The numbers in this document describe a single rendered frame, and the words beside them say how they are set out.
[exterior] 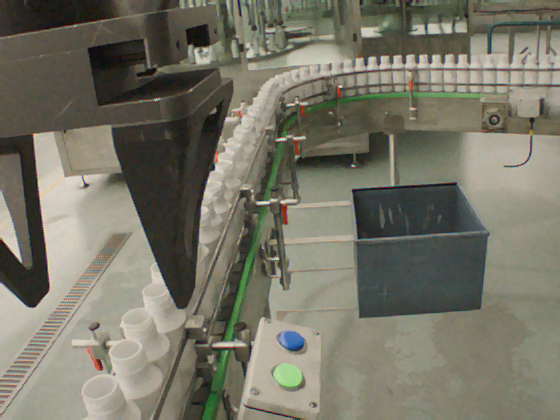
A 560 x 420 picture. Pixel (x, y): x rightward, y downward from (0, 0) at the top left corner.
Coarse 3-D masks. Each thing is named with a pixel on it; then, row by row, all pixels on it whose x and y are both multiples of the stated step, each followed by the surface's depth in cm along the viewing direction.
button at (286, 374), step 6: (282, 366) 52; (288, 366) 53; (294, 366) 53; (276, 372) 51; (282, 372) 51; (288, 372) 52; (294, 372) 52; (300, 372) 52; (276, 378) 51; (282, 378) 51; (288, 378) 51; (294, 378) 51; (300, 378) 52; (288, 384) 51; (294, 384) 51
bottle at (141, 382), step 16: (112, 352) 51; (128, 352) 53; (144, 352) 51; (128, 368) 50; (144, 368) 51; (128, 384) 50; (144, 384) 51; (160, 384) 52; (144, 400) 50; (144, 416) 51; (160, 416) 52; (176, 416) 56
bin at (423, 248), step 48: (384, 192) 139; (432, 192) 138; (288, 240) 120; (336, 240) 117; (384, 240) 111; (432, 240) 110; (480, 240) 109; (384, 288) 117; (432, 288) 116; (480, 288) 114
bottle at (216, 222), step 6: (204, 198) 89; (210, 198) 87; (204, 204) 86; (210, 204) 87; (210, 210) 87; (210, 216) 88; (216, 216) 89; (216, 222) 88; (222, 222) 90; (216, 228) 88; (222, 228) 90; (228, 252) 92; (228, 258) 92; (228, 264) 92
